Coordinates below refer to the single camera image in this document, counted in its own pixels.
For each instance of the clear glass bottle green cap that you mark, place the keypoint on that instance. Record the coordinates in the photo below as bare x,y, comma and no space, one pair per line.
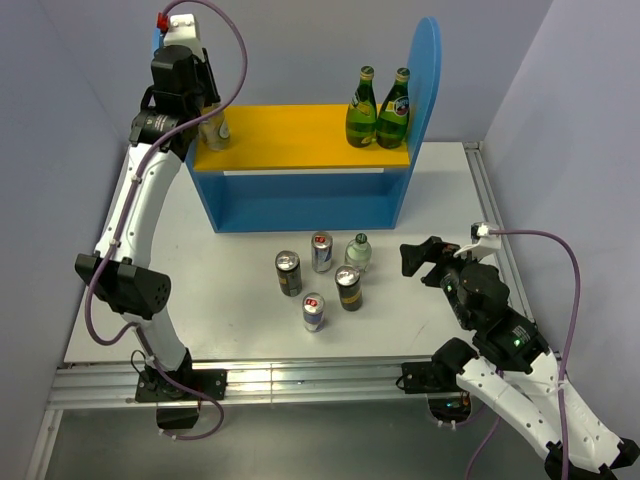
358,252

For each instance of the black can yellow label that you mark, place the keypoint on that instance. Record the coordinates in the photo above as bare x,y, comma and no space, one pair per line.
348,283

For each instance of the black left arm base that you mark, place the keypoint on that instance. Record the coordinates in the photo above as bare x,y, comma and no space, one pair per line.
179,401

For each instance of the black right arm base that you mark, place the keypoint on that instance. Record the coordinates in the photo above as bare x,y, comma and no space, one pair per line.
446,401

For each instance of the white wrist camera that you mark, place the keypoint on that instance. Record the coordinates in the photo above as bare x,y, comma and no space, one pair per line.
484,242
183,30

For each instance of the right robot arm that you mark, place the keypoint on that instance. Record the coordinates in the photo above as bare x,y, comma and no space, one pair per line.
510,367

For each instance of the green Perrier bottle right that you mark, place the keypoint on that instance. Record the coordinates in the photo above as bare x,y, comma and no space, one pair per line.
393,117

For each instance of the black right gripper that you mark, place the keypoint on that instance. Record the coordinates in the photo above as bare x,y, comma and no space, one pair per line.
432,249

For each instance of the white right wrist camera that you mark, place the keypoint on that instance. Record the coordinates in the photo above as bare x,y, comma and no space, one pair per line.
484,242

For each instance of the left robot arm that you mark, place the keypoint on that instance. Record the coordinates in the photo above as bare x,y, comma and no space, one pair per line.
118,272

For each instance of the green perrier bottle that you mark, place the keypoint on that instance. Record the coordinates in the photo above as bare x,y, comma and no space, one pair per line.
361,115
393,117

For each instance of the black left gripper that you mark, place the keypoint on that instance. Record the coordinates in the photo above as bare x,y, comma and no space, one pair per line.
202,66

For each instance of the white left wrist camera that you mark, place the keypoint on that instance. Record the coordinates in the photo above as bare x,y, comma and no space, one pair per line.
183,30

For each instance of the green Perrier bottle left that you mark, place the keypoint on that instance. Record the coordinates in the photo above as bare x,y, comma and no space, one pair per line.
361,115

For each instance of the blue and yellow shelf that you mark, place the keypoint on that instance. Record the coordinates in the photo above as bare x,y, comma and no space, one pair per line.
290,167

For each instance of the red bull can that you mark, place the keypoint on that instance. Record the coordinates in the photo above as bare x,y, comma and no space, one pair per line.
313,309
321,249

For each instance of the Red Bull can front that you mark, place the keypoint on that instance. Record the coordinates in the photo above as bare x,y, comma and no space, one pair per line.
313,309

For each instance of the aluminium rail frame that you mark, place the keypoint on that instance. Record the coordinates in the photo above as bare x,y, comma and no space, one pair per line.
297,404

